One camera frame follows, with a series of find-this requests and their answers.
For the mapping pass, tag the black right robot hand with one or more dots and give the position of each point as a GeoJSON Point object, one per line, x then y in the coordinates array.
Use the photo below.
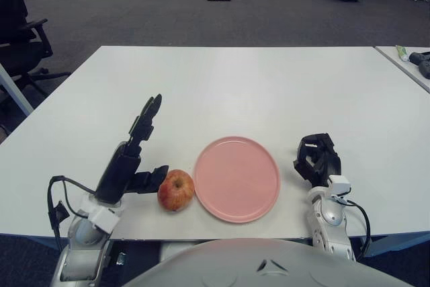
{"type": "Point", "coordinates": [327, 162]}

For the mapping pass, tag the grey robot torso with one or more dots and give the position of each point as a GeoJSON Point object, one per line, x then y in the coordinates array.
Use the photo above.
{"type": "Point", "coordinates": [252, 267]}

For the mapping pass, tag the black handheld controller with case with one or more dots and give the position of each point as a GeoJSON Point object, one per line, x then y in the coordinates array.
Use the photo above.
{"type": "Point", "coordinates": [420, 57]}

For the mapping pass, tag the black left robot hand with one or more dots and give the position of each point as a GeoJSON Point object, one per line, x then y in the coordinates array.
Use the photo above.
{"type": "Point", "coordinates": [116, 172]}

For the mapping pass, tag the red yellow apple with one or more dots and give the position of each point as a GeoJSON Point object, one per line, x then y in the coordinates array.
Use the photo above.
{"type": "Point", "coordinates": [176, 193]}

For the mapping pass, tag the pink round plate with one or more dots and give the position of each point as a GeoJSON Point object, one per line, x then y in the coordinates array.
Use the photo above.
{"type": "Point", "coordinates": [236, 179]}

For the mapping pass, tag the green white tube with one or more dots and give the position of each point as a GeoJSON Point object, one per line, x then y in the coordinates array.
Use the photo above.
{"type": "Point", "coordinates": [401, 52]}

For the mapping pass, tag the white desk leg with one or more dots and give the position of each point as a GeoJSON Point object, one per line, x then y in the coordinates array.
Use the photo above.
{"type": "Point", "coordinates": [15, 93]}

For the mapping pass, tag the black office chair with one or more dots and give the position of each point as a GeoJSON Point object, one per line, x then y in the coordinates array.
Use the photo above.
{"type": "Point", "coordinates": [16, 41]}

